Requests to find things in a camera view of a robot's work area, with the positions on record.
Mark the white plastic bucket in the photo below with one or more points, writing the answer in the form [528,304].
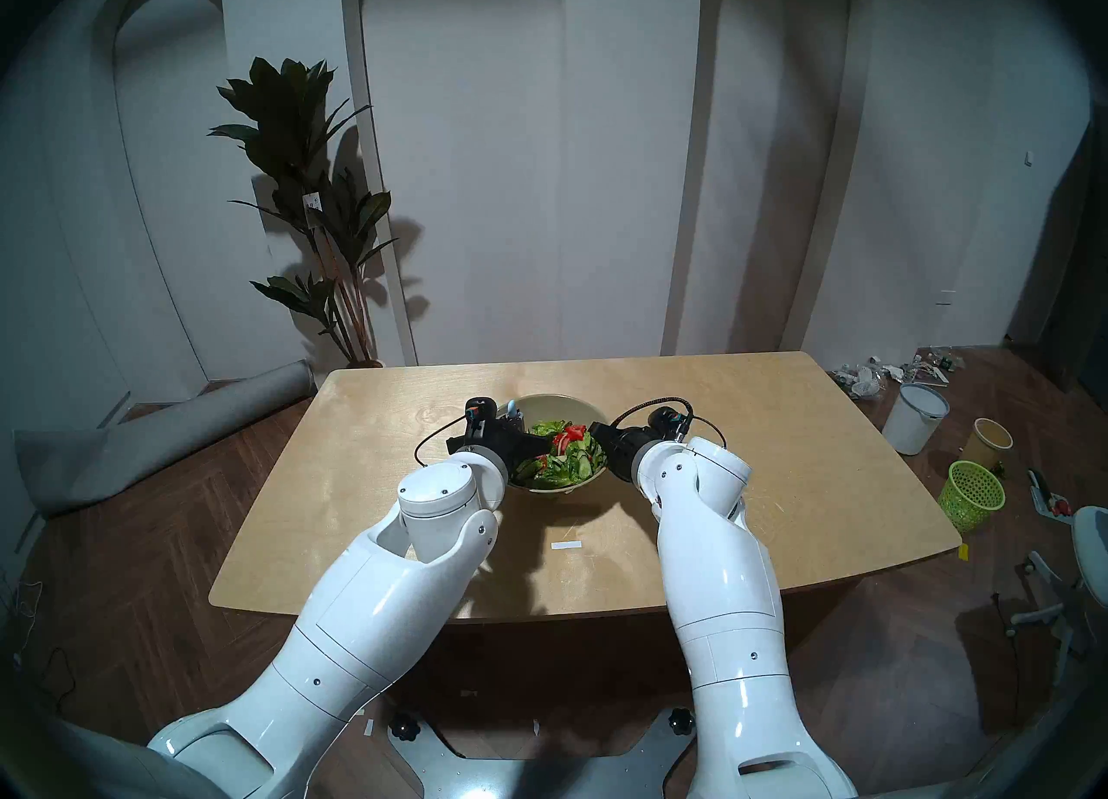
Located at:
[911,421]

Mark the light wooden table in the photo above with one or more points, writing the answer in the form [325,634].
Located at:
[822,477]

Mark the pile of floor trash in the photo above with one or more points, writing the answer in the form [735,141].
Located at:
[861,380]

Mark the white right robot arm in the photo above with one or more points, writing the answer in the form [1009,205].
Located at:
[727,589]

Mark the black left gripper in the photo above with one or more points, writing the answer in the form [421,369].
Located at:
[511,442]

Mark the tan paper cup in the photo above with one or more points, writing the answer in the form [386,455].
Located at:
[987,447]

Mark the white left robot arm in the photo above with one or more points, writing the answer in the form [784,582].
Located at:
[372,615]

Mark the rolled grey carpet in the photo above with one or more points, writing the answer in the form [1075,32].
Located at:
[147,442]

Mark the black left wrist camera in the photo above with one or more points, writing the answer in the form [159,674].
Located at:
[480,412]

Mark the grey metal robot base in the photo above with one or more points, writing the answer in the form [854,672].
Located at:
[554,776]

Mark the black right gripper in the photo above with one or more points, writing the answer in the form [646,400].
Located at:
[625,453]

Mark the black base knob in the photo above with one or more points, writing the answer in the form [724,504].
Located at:
[681,719]
[403,728]

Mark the red green floor packet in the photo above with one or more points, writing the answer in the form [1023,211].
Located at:
[1052,503]

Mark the green salad bowl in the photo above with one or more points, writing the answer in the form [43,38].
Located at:
[554,406]

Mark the green mesh basket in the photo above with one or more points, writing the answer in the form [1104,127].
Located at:
[968,494]

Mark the mixed green salad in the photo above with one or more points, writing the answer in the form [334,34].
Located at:
[571,464]

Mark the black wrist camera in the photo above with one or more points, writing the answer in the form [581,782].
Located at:
[480,412]
[666,421]

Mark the dark doorway panel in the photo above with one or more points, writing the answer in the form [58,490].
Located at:
[1060,252]

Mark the white office chair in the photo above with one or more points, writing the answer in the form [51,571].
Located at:
[1089,542]

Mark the tall potted plant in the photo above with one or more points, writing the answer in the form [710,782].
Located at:
[281,113]

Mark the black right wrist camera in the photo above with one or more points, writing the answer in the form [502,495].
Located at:
[666,421]

